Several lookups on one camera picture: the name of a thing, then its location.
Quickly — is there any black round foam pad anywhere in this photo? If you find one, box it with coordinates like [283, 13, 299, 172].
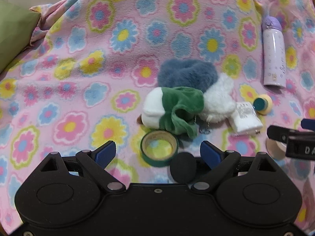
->
[170, 152, 196, 184]

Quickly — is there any yellow teal makeup sponge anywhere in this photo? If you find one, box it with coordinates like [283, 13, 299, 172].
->
[253, 94, 273, 115]

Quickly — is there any beige tape roll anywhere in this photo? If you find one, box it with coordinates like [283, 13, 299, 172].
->
[265, 138, 287, 160]

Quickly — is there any green tape roll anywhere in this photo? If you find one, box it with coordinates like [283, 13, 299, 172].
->
[140, 130, 178, 167]

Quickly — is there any green white plush toy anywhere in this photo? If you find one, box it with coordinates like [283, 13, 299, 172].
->
[138, 87, 205, 139]

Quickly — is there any pink floral fleece blanket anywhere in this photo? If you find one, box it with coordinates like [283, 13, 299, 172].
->
[0, 0, 315, 235]

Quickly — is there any white fluffy plush toy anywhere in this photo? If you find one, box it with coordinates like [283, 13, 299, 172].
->
[198, 73, 236, 123]

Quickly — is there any blue fluffy scrunchie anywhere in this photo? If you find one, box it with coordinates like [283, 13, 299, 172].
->
[157, 59, 218, 93]

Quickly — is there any purple thermos bottle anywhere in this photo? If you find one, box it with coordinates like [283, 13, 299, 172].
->
[262, 16, 286, 88]

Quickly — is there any green cushion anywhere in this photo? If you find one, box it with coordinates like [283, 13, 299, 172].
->
[0, 1, 41, 71]

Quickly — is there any metal bead chain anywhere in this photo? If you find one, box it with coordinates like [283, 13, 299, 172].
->
[193, 113, 213, 134]

